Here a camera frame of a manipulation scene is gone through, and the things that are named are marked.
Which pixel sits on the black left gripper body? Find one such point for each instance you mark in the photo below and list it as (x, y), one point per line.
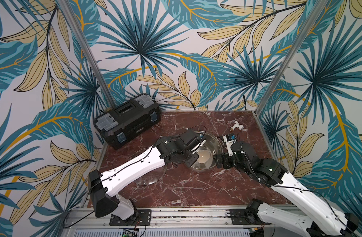
(189, 157)

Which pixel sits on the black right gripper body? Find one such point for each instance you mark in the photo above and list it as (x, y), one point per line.
(223, 161)

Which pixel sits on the stainless steel pot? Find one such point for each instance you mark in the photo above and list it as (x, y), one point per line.
(211, 146)

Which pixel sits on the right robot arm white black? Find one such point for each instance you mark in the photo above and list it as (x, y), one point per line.
(320, 219)

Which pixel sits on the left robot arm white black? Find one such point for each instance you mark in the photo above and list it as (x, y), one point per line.
(104, 187)

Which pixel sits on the white faucet tap fitting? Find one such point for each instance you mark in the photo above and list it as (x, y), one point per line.
(238, 126)

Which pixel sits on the glass pot lid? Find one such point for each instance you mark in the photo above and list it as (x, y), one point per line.
(152, 176)

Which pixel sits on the black plastic toolbox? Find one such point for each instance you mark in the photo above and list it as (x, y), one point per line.
(121, 125)

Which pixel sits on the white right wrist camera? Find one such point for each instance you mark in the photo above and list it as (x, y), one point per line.
(229, 140)

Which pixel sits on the right aluminium frame post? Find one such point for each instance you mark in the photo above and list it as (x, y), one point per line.
(305, 29)

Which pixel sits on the aluminium frame post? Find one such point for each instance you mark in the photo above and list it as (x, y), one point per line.
(305, 29)
(79, 35)

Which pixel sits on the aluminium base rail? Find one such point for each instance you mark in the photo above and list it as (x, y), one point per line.
(194, 221)

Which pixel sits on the left aluminium frame post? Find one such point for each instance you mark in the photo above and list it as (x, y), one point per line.
(79, 35)

